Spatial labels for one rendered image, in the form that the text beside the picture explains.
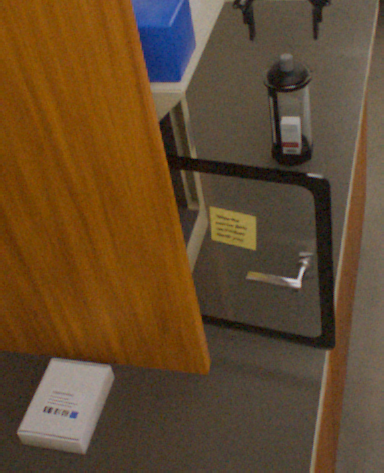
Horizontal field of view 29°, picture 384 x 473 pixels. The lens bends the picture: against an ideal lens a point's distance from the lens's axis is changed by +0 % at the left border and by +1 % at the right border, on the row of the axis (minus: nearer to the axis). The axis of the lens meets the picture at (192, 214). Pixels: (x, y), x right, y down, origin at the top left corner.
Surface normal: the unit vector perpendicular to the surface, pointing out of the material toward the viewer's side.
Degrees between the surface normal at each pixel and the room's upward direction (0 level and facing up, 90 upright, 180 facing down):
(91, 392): 0
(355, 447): 0
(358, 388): 0
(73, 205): 90
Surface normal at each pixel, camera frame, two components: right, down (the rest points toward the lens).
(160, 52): -0.24, 0.68
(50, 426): -0.14, -0.73
